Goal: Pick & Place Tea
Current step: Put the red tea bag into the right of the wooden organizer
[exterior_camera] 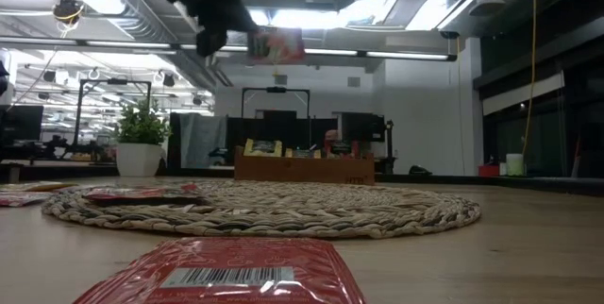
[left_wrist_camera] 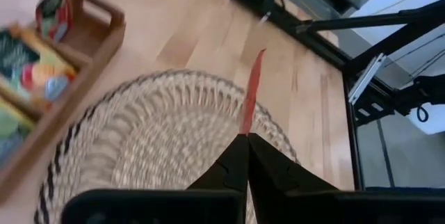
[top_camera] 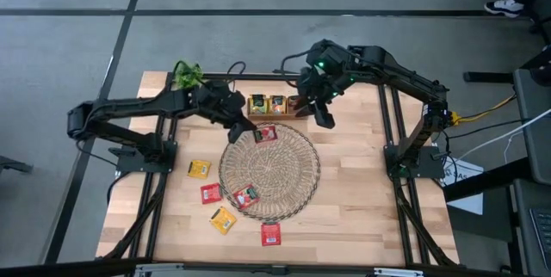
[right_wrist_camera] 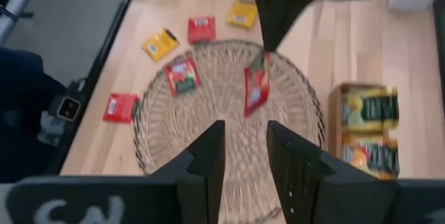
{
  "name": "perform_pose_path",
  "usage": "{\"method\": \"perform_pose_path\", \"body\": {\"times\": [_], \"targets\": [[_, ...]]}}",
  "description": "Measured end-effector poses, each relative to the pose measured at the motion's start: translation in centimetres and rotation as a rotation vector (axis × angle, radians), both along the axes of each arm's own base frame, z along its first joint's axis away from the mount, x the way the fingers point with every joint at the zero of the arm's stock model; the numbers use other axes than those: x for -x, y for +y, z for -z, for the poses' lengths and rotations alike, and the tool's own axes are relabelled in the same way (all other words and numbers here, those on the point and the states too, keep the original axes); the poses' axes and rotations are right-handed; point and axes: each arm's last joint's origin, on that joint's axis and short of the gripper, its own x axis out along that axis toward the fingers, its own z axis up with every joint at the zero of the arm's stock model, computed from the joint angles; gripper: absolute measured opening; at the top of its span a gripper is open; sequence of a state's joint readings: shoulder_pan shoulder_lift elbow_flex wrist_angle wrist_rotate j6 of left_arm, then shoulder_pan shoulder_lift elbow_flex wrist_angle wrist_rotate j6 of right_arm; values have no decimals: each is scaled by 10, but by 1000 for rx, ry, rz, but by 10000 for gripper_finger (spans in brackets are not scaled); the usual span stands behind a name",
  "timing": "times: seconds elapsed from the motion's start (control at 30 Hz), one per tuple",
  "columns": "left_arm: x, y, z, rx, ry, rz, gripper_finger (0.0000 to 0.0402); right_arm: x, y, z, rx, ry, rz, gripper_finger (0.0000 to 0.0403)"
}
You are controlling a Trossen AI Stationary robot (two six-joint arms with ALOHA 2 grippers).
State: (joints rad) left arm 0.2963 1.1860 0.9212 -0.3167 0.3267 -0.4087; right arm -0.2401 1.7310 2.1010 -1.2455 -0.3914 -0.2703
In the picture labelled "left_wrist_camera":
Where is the red tea packet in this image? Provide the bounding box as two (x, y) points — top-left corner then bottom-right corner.
(239, 48), (267, 136)
(34, 0), (74, 42)

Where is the round woven placemat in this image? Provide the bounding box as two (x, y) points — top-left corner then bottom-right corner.
(33, 69), (300, 224)

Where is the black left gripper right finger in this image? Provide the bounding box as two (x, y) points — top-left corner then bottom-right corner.
(248, 133), (445, 224)

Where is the wooden organizer box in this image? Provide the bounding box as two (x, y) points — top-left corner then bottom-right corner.
(0, 0), (127, 206)

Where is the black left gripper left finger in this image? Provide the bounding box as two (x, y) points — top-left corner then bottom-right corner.
(60, 133), (250, 224)

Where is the black aluminium table frame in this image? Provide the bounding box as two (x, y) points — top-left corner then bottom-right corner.
(204, 0), (445, 190)

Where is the orange tea packet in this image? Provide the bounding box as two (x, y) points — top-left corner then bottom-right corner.
(0, 29), (77, 110)

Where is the silver aluminium bracket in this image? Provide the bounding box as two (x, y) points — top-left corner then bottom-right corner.
(348, 52), (387, 106)

